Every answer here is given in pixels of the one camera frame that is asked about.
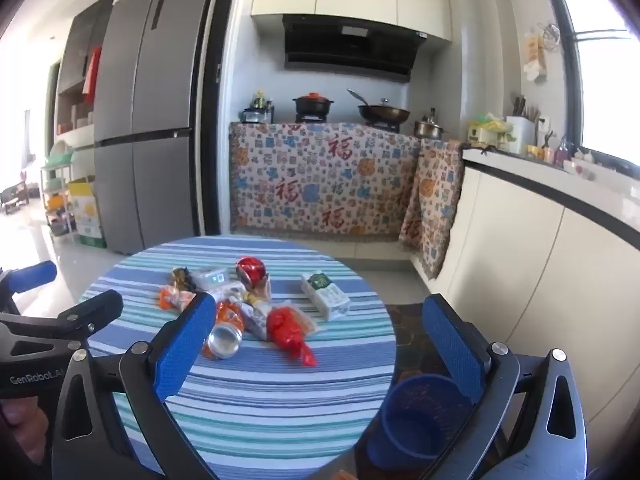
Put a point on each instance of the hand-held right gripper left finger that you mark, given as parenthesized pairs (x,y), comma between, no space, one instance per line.
(184,345)

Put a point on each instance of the white base cabinet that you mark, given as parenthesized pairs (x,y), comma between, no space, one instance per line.
(540,260)

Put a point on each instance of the gold and black snack packet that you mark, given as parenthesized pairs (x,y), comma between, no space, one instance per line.
(181,278)

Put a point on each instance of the yellow cardboard box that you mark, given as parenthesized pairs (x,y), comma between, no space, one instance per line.
(87,212)

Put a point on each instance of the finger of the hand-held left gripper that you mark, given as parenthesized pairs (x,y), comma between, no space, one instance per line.
(32,275)
(97,309)

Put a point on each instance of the red hanging bag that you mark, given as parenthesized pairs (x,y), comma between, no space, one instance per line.
(92,75)

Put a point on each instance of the window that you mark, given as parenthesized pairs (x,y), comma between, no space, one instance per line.
(600,85)

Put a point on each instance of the small bottles on counter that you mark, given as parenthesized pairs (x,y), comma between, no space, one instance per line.
(560,152)

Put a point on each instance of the crushed red can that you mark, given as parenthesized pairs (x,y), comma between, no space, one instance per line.
(251,270)

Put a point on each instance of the steel pot with lid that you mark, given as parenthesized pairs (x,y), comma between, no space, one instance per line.
(430,127)

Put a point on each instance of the rack with green basins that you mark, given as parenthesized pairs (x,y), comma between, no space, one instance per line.
(57,185)

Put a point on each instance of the orange snack wrapper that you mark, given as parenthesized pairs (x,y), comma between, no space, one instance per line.
(175,299)

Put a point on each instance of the crushed orange can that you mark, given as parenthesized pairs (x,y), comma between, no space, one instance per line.
(225,335)

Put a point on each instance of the grey shelf cabinet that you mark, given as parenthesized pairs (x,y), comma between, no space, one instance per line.
(80,75)

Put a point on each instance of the hanging wall items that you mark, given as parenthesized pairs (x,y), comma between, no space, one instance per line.
(537,55)

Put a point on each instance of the black range hood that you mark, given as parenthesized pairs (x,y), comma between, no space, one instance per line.
(350,50)

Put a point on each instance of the clear plastic box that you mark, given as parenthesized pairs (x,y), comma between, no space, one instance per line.
(212,278)

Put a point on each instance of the white utensil holder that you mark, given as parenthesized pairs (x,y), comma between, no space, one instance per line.
(520,132)

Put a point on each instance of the narrow printed cloth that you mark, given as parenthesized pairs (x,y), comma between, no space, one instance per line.
(435,200)

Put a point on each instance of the white green milk carton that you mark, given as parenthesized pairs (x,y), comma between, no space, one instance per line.
(325,295)

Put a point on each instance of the grey refrigerator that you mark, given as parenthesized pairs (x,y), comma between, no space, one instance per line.
(150,110)

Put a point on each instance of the blue plastic mesh basket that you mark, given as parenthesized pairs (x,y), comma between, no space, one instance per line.
(415,420)

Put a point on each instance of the wide printed cloth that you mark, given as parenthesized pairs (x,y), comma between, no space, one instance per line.
(320,180)

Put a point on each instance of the red plastic bag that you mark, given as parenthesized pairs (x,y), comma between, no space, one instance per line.
(285,330)

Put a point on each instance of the patterned paper wrapper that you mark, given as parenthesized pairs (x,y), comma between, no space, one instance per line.
(255,320)

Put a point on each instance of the dark wok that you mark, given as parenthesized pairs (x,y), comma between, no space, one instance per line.
(382,112)

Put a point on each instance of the person's left hand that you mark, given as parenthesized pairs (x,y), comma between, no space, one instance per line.
(20,417)

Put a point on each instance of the round table, striped cloth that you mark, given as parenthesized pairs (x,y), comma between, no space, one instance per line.
(260,400)

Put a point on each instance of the yellow green packets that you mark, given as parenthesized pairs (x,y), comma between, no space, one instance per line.
(487,130)

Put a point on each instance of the black clay pot orange lid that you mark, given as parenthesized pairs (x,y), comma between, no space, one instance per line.
(312,105)

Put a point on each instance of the dark countertop appliance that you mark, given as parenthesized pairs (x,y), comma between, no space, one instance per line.
(257,110)

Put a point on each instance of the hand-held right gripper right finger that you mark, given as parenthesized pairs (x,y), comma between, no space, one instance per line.
(452,347)

